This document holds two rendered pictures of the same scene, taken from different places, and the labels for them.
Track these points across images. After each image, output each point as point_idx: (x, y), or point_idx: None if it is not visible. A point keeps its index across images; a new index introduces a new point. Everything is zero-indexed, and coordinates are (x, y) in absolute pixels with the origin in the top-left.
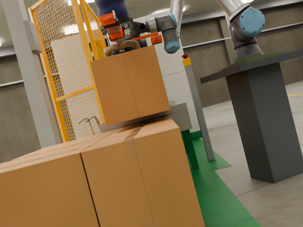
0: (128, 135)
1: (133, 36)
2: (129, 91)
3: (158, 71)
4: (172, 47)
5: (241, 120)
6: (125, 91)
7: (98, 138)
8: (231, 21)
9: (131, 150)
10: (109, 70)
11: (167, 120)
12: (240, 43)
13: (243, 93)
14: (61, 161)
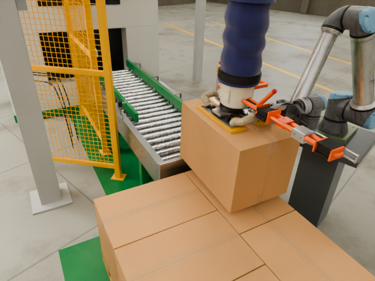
0: (322, 279)
1: None
2: (263, 179)
3: (293, 160)
4: None
5: (303, 177)
6: (260, 179)
7: (228, 232)
8: (357, 110)
9: None
10: (255, 160)
11: (280, 202)
12: (340, 120)
13: (322, 163)
14: None
